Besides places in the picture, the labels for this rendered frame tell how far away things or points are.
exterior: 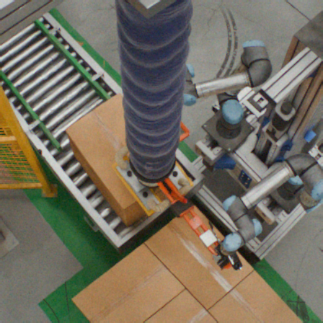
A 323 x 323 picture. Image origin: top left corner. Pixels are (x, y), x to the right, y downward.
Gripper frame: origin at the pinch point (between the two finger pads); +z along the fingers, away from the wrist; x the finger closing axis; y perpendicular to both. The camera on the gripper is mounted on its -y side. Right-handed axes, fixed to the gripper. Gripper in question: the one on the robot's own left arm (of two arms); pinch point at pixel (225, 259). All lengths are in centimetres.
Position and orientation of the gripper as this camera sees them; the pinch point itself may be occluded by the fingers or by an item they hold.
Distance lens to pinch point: 277.4
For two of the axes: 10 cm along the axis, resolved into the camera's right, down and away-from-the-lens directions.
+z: -0.1, 3.6, 9.3
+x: -8.2, 5.4, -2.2
